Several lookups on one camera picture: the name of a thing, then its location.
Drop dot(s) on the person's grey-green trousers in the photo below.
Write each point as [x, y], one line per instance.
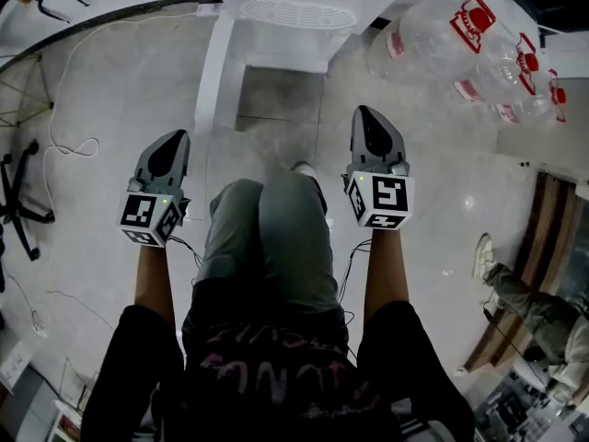
[276, 237]

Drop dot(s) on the brown wooden platform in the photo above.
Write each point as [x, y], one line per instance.
[538, 247]

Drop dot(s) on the person's right forearm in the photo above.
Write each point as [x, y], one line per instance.
[386, 270]

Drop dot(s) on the white power adapter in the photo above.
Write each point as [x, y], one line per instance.
[39, 327]

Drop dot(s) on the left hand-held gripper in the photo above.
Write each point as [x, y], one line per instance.
[138, 212]

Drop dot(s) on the white water dispenser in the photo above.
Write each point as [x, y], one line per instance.
[285, 44]

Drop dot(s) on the person's left forearm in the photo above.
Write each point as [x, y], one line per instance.
[154, 283]

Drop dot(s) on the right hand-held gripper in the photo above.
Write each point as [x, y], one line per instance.
[391, 196]

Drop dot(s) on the person's black printed shirt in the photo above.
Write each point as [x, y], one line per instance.
[276, 362]

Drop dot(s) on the black office chair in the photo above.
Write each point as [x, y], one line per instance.
[13, 207]

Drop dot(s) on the person's right white shoe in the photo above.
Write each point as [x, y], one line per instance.
[304, 168]

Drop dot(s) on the empty clear water jug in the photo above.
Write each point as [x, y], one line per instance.
[536, 104]
[506, 62]
[423, 35]

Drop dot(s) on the white locker cabinet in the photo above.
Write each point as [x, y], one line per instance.
[543, 145]

